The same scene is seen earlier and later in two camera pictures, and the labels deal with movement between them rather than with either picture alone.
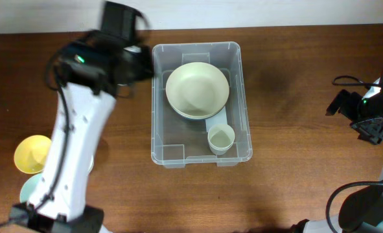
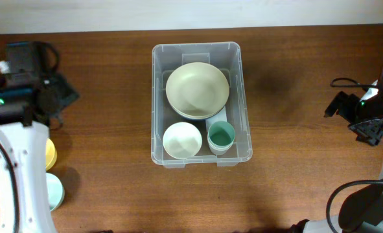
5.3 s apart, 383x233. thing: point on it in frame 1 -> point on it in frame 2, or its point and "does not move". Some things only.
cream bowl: [197, 109] does not move
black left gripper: [145, 54] -> [69, 93]
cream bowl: [197, 90] does not move
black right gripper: [374, 133] does not move
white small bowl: [91, 165] -> [182, 140]
